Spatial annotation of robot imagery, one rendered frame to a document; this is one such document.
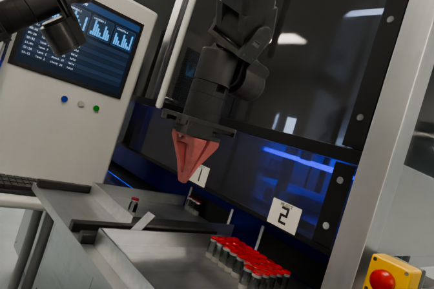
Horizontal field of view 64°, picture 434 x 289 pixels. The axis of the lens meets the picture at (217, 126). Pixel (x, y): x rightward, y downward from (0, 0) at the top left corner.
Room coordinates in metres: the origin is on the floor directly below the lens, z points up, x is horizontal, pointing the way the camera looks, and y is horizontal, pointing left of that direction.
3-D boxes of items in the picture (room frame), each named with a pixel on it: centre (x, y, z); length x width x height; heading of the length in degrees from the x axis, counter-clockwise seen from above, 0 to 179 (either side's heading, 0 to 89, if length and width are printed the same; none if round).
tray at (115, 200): (1.02, 0.08, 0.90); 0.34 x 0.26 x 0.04; 131
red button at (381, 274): (0.62, -0.36, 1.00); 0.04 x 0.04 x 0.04; 41
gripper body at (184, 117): (0.53, 0.03, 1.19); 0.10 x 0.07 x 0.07; 129
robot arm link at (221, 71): (0.53, 0.02, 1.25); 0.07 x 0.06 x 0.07; 140
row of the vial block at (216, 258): (0.74, -0.12, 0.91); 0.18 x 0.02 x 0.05; 40
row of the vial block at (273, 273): (0.76, -0.14, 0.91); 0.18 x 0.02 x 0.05; 40
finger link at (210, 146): (0.52, 0.04, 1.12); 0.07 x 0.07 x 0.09; 39
